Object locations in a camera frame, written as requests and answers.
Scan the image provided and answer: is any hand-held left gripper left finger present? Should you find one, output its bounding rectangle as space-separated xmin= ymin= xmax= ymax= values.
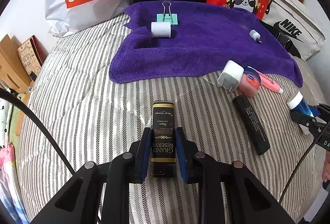
xmin=31 ymin=127 xmax=152 ymax=224

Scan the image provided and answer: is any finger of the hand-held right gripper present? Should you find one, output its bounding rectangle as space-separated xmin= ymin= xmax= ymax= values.
xmin=316 ymin=103 xmax=330 ymax=119
xmin=291 ymin=110 xmax=330 ymax=135

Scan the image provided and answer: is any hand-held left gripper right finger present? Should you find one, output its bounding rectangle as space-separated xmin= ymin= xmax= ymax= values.
xmin=175 ymin=127 xmax=297 ymax=224

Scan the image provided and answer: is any blue and white bottle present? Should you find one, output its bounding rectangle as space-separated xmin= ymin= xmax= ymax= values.
xmin=287 ymin=91 xmax=320 ymax=135

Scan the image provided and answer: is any black and gold tin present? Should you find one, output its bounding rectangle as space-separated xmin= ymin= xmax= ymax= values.
xmin=150 ymin=101 xmax=177 ymax=178

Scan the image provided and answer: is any pink tube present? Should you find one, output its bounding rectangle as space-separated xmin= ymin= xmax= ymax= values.
xmin=258 ymin=71 xmax=284 ymax=94

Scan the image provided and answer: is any black rectangular stick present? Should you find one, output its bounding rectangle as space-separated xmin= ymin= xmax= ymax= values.
xmin=233 ymin=95 xmax=271 ymax=155

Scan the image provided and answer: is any small pink balm jar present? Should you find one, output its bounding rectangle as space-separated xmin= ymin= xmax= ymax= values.
xmin=238 ymin=66 xmax=261 ymax=98

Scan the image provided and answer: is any white charger plug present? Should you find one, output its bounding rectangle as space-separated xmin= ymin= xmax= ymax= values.
xmin=217 ymin=60 xmax=244 ymax=91

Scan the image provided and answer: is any small white adapter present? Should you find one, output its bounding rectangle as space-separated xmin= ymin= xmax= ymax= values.
xmin=249 ymin=30 xmax=262 ymax=43

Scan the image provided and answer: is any small white paper roll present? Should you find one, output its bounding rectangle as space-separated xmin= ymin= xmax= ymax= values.
xmin=151 ymin=22 xmax=172 ymax=39

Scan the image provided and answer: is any green binder clip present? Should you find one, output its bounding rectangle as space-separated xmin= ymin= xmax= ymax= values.
xmin=156 ymin=1 xmax=179 ymax=26

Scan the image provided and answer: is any person's right forearm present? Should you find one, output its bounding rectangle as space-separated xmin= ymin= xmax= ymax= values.
xmin=322 ymin=150 xmax=330 ymax=190

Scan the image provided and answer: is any white waist bag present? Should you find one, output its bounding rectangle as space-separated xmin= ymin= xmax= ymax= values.
xmin=260 ymin=0 xmax=326 ymax=61

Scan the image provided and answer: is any purple towel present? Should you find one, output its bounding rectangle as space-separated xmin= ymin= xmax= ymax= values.
xmin=109 ymin=0 xmax=303 ymax=87

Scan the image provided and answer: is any green cloth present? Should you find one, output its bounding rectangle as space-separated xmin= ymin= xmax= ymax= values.
xmin=10 ymin=108 xmax=26 ymax=137

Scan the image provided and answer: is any pink cloth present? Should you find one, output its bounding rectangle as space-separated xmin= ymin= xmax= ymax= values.
xmin=0 ymin=142 xmax=29 ymax=217

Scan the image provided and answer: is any spotted white cloth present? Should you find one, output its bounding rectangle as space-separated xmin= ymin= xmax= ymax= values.
xmin=0 ymin=96 xmax=16 ymax=142

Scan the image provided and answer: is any patterned brown book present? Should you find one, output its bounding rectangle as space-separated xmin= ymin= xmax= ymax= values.
xmin=17 ymin=35 xmax=47 ymax=77

